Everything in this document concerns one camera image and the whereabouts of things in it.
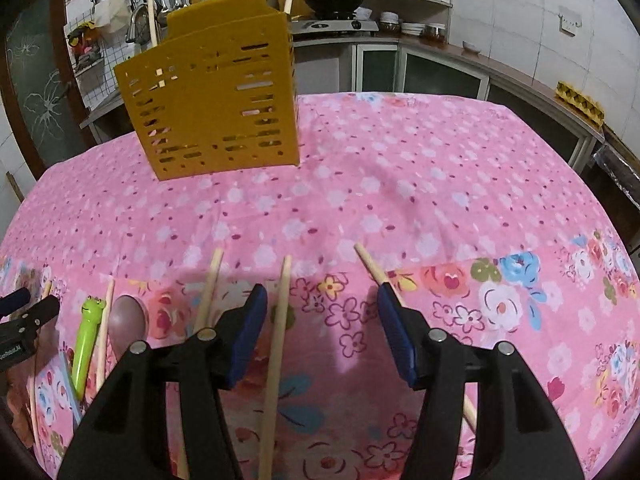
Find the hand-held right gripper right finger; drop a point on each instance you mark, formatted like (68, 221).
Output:
(395, 330)

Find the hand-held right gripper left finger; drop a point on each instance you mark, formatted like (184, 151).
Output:
(250, 330)

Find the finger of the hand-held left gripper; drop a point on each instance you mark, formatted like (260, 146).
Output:
(15, 300)
(40, 312)

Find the green frog utensil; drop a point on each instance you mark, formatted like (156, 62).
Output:
(85, 350)

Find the brown spoon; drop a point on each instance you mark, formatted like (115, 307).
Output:
(127, 320)

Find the yellow slotted utensil holder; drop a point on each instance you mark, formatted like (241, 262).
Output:
(215, 85)

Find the pink floral tablecloth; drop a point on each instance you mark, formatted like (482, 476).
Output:
(400, 185)

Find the frosted glass door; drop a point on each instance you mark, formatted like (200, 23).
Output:
(40, 85)

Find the black plastic-covered object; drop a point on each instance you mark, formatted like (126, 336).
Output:
(620, 170)

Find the small white bowl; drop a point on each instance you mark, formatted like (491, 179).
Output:
(471, 47)

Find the yellow egg carton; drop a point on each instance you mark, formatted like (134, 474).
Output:
(580, 102)

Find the glass jar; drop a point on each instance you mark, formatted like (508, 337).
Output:
(435, 32)

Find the white plastic bag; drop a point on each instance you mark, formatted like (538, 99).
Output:
(112, 15)

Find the stack of white plates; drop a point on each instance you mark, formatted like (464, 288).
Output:
(413, 29)

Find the steel gas stove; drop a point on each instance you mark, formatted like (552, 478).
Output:
(345, 26)

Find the black wok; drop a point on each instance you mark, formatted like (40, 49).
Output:
(335, 4)

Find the white wall socket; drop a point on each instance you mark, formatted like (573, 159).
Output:
(570, 21)

